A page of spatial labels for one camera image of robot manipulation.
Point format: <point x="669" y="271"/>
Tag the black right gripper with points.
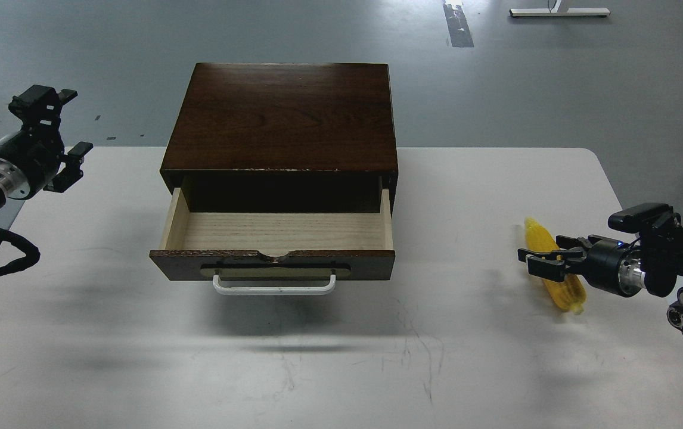
<point x="607" y="264"/>

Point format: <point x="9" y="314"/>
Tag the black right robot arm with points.
<point x="653" y="262"/>

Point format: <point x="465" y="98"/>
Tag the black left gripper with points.
<point x="30" y="158"/>

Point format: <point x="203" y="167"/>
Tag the yellow corn cob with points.
<point x="568" y="295"/>

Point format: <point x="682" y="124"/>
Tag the dark wooden drawer cabinet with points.
<point x="285" y="137"/>

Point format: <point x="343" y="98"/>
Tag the wooden drawer with white handle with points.
<point x="276" y="254"/>

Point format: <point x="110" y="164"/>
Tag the grey floor tape strip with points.
<point x="457" y="24"/>

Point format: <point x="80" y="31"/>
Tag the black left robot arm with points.
<point x="17" y="253"/>

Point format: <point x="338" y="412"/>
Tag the white table leg base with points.
<point x="560" y="9"/>

